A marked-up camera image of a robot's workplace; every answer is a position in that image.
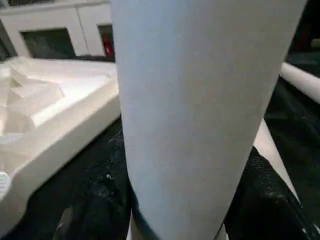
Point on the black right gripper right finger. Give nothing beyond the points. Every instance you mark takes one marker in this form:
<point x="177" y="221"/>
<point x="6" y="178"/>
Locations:
<point x="265" y="215"/>

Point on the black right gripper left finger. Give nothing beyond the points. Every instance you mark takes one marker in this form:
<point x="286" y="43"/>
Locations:
<point x="100" y="205"/>

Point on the red bottle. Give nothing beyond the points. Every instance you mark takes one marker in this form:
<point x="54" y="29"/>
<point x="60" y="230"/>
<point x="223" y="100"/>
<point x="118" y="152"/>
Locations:
<point x="108" y="46"/>

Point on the white plastic table top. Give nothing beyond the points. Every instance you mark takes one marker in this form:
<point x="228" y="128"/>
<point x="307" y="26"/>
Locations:
<point x="62" y="100"/>

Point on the black mat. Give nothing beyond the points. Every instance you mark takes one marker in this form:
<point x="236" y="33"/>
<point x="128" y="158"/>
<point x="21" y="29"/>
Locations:
<point x="295" y="120"/>

